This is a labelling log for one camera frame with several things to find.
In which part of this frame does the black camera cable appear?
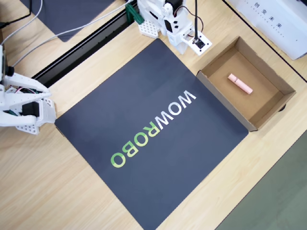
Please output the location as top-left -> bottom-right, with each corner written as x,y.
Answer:
193,0 -> 204,43

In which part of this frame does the open cardboard box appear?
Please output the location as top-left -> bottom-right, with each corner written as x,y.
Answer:
196,36 -> 296,132

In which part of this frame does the camera board with black lens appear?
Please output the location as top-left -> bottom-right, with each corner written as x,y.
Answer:
0,45 -> 14,81

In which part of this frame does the plain dark mat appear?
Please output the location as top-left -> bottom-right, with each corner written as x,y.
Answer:
20,0 -> 116,43

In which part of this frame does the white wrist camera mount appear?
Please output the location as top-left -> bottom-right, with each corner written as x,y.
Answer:
182,32 -> 213,57

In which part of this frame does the white device top right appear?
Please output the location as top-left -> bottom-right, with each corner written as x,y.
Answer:
226,0 -> 307,60

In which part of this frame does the dark WOWROBO mat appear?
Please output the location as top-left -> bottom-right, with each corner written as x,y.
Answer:
54,38 -> 249,230

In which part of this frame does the green clamp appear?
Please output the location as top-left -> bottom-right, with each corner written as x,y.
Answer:
125,3 -> 144,25

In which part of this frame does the white perforated base plate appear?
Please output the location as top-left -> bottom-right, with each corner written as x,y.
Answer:
15,122 -> 41,136
138,20 -> 161,38

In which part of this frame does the black table rail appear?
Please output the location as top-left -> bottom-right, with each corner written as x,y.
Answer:
31,6 -> 135,88

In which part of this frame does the pink lipstick tube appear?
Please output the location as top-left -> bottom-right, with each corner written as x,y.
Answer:
227,73 -> 254,95

